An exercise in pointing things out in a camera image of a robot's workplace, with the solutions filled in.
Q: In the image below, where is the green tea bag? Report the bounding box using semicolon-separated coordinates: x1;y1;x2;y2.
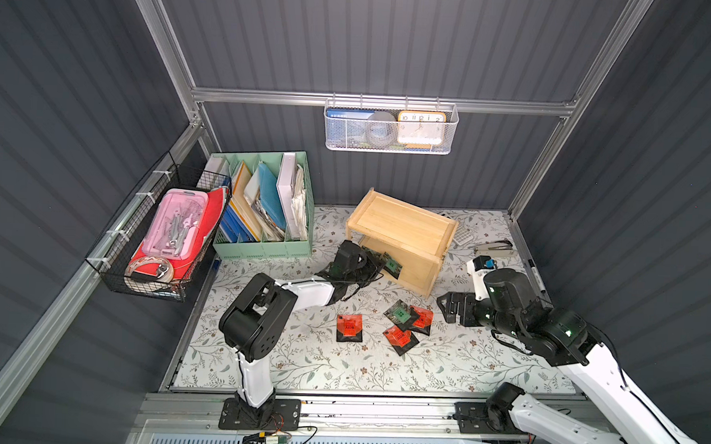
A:
384;299;419;331
383;253;402;279

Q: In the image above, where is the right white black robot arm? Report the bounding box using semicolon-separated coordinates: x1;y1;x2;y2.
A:
436;268;700;444

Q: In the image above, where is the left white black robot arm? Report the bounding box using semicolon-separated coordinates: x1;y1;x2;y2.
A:
218;239;392;411

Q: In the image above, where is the red tea bag left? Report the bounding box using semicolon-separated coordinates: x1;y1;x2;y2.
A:
336;314;364;343

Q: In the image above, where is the red tea bag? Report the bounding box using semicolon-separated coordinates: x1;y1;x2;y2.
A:
336;314;364;343
384;326;420;356
410;306;434;335

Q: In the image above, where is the wooden two-tier shelf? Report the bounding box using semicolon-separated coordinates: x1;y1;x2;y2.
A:
345;189;459;298

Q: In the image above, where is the red tea bag right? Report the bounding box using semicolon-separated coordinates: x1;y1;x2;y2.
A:
410;306;434;335

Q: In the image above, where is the red tea bag bottom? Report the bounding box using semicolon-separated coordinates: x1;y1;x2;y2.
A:
384;326;420;356

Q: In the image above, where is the black marker pen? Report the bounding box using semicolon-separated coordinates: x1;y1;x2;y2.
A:
528;258;547;294

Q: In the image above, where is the grey stapler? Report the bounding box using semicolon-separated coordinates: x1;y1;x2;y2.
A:
473;239;516;258

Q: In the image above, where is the white calculator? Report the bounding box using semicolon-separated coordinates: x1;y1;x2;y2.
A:
453;225;474;248

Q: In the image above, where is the green file organizer box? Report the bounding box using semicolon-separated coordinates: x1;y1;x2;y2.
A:
199;151;314;260

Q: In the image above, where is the teal folder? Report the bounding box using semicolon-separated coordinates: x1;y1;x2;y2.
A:
258;162;287;233

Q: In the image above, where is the white binder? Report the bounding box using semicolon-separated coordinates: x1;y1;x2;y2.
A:
277;153;300;241

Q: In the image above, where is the blue box in basket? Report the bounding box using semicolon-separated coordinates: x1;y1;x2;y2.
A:
324;108;374;150

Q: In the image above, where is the grey tape roll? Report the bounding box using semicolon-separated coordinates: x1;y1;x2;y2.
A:
365;111;398;149

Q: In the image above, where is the red folder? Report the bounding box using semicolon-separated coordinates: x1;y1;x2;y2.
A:
127;186;228;283

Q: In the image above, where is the yellow white clock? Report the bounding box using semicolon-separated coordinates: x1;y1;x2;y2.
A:
397;110;447;147

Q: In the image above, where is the pink plastic tool case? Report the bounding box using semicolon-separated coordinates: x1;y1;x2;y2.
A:
142;188;209;261

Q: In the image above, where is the clear tape roll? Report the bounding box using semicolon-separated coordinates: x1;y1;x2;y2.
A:
124;256;175;283

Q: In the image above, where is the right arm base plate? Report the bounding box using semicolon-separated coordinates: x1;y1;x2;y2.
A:
452;401;526;435

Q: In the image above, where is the white mesh wall basket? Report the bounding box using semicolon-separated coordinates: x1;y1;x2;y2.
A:
324;97;461;156

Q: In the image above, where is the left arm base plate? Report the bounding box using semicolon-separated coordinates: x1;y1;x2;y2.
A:
218;394;302;432

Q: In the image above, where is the black wire basket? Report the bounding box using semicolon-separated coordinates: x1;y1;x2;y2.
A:
86;156;232;302

